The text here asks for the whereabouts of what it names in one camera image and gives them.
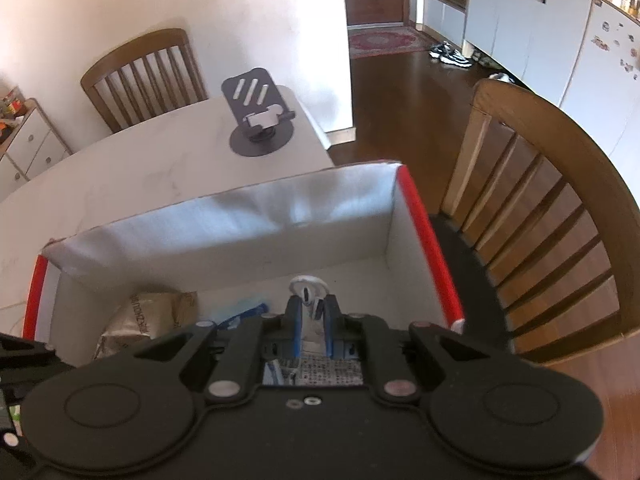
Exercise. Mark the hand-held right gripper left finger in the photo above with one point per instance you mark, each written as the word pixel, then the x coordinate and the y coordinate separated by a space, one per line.
pixel 294 327

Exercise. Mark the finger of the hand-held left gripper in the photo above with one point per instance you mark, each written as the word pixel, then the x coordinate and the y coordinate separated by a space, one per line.
pixel 25 360
pixel 9 435

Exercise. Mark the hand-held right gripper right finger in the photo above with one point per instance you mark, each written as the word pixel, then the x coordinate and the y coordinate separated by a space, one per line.
pixel 331 327

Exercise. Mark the blue wet wipes packet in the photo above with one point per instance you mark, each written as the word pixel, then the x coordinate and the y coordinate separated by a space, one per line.
pixel 242 316

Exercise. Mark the red cardboard box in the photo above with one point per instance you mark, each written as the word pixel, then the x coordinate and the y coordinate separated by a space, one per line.
pixel 250 230

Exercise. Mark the beige wrapper bag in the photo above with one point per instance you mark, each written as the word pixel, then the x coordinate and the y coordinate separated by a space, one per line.
pixel 145 322

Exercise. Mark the white sideboard cabinet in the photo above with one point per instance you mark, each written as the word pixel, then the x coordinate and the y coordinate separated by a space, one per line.
pixel 35 145

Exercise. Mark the grey phone stand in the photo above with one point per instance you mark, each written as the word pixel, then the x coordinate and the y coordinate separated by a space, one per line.
pixel 252 110

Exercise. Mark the brown wooden chair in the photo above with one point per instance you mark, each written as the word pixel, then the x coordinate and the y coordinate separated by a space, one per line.
pixel 560 185
pixel 145 55

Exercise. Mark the red patterned rug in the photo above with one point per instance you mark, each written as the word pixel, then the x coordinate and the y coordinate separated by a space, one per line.
pixel 387 42

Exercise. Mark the black white sneakers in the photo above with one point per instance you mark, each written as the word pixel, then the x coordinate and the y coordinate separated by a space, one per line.
pixel 450 55

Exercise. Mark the white slipper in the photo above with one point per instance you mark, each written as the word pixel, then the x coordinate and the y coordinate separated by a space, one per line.
pixel 501 78

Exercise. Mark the white cabinet with magnets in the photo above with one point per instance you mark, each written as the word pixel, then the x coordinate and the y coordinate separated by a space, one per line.
pixel 605 75

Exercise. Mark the tall white wall cabinet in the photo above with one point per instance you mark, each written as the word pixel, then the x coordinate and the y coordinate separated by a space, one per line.
pixel 525 20

